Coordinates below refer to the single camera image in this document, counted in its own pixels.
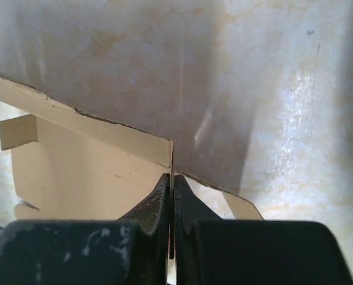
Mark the brown cardboard box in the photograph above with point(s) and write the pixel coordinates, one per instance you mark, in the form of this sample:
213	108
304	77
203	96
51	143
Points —
70	166

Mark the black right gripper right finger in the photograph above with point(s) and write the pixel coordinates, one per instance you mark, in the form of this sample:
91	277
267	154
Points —
213	250

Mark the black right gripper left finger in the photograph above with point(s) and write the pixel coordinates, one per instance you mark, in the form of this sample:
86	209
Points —
130	250

